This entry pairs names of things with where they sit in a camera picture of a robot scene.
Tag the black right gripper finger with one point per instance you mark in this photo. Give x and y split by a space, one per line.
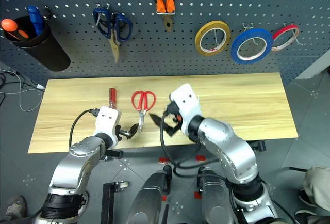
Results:
171 129
155 119

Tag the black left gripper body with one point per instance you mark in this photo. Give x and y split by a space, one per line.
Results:
119 133

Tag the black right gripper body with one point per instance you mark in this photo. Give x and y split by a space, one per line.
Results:
172 111

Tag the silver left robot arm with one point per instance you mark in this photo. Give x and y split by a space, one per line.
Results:
77 162

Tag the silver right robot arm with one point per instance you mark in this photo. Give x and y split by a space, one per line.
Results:
227 151

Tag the dark grey pegboard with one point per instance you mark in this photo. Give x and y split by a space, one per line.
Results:
159 53

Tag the yellow tape roll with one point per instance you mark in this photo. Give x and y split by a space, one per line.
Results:
199 31

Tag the metal pegboard hook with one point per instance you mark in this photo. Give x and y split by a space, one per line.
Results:
216 37
98 20
296 37
248 26

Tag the blue tape roll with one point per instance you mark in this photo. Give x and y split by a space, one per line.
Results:
236 46

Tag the red tape roll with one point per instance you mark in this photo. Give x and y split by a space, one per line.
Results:
283 31

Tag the red floor marker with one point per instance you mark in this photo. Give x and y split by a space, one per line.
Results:
164 198
201 158
198 195
164 160

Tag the grey caster wheel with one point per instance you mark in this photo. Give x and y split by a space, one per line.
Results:
124 185

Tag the dark rounded glossy shape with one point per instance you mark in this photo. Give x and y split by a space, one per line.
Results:
214 198
149 198

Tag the black table clamp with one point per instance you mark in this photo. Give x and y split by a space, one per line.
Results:
260 146

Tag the black cylindrical tool cup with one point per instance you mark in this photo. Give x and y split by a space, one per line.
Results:
49 49

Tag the grey worn shoe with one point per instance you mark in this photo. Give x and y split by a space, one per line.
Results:
16 207

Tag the black white sneaker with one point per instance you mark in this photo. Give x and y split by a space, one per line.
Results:
306 200

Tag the beige trouser leg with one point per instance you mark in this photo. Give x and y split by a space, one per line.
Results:
318 185

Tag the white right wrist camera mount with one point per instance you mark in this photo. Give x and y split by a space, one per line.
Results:
187 102

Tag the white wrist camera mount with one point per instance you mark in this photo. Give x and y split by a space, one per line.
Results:
107 120
187 102

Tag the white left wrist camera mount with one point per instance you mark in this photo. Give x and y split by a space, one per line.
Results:
107 120

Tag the black metal frame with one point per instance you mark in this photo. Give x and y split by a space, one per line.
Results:
108 203

